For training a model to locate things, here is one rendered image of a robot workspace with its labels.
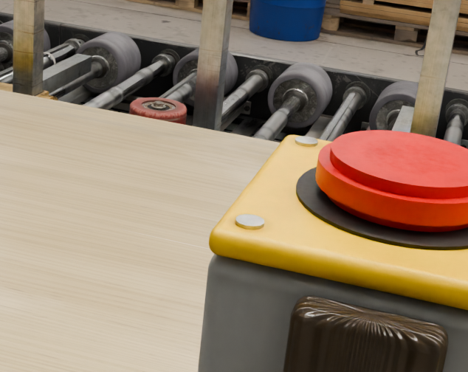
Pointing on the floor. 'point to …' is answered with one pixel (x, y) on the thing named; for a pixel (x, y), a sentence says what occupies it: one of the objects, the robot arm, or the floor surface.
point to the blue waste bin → (287, 19)
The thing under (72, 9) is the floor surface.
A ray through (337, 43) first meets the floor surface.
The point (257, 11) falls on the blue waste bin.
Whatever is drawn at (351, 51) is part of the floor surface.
